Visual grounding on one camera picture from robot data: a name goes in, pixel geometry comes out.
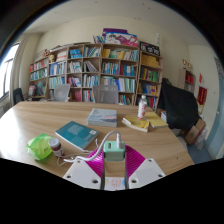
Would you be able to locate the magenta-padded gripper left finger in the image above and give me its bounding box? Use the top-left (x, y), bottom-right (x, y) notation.
top-left (62, 147), bottom-right (106, 191)

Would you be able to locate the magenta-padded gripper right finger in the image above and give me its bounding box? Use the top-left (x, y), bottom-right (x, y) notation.
top-left (124, 144), bottom-right (167, 191)

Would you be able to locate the mint green charger block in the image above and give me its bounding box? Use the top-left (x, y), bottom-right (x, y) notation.
top-left (102, 140), bottom-right (126, 163)

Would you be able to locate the white charging cable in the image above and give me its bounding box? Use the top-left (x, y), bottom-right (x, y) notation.
top-left (56, 130), bottom-right (124, 167)

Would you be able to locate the teal book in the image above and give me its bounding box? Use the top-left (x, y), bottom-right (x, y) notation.
top-left (54, 120), bottom-right (101, 151)

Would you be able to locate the green plastic bag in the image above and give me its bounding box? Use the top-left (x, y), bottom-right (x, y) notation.
top-left (25, 132), bottom-right (55, 161)

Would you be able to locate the open yellow book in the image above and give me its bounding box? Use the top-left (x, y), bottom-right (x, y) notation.
top-left (121, 114), bottom-right (151, 133)

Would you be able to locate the flat yellow book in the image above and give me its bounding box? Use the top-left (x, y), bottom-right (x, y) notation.
top-left (143, 111), bottom-right (170, 129)

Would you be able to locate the grey book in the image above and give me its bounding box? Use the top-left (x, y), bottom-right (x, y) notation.
top-left (86, 107), bottom-right (119, 128)

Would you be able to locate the cardboard box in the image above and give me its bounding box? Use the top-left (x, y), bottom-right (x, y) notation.
top-left (184, 117), bottom-right (207, 146)

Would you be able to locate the white bottle with red label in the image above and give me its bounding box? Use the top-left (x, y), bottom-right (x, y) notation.
top-left (137, 94), bottom-right (148, 121)

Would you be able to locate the black cloth cover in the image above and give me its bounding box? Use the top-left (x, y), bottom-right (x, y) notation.
top-left (156, 77), bottom-right (201, 133)

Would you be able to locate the grey mesh chair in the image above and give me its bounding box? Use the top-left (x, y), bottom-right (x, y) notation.
top-left (52, 82), bottom-right (72, 103)
top-left (92, 84), bottom-right (120, 105)

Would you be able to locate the dark chair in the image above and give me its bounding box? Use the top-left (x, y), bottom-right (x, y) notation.
top-left (12, 87), bottom-right (25, 105)

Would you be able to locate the wooden bookshelf unit with books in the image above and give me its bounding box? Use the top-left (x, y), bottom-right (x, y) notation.
top-left (27, 27), bottom-right (165, 110)

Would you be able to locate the window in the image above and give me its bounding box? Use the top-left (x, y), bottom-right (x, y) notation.
top-left (0, 42), bottom-right (20, 102)

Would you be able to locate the red wall hanging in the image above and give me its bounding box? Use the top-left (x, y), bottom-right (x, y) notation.
top-left (196, 85), bottom-right (209, 106)

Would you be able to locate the small wooden wall shelf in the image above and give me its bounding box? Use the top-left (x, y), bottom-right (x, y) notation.
top-left (177, 67), bottom-right (197, 95)

